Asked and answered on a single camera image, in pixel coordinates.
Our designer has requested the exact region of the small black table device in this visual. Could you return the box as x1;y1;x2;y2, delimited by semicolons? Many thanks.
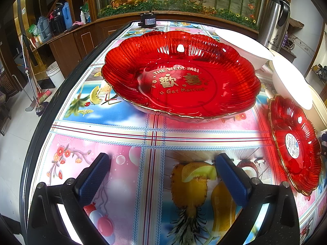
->
138;12;156;28

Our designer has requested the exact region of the colourful printed tablecloth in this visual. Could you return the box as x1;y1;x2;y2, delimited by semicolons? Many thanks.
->
20;20;326;244

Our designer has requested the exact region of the white plastic bucket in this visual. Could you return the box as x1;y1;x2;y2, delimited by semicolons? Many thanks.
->
46;61;65;88

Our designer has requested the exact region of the blue water jug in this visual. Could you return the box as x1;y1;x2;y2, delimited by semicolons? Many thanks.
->
62;2;73;30

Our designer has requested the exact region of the white foam bowl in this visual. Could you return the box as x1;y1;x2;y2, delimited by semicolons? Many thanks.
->
215;28;274;70

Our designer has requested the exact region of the large red wedding plate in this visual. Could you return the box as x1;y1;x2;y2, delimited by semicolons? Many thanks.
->
101;31;261;122

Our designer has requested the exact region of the white foam plate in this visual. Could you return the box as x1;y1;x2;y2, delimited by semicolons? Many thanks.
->
270;52;313;110

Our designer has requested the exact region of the beige plastic plate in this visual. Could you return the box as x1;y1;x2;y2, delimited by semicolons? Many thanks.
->
304;85;327;132

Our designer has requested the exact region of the steel thermos jug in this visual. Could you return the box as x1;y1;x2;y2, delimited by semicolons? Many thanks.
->
258;0;290;52

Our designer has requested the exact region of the wooden sideboard cabinet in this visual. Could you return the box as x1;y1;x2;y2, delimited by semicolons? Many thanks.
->
29;11;258;80

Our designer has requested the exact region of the small red glass plate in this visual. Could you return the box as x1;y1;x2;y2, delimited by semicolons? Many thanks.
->
268;94;322;196

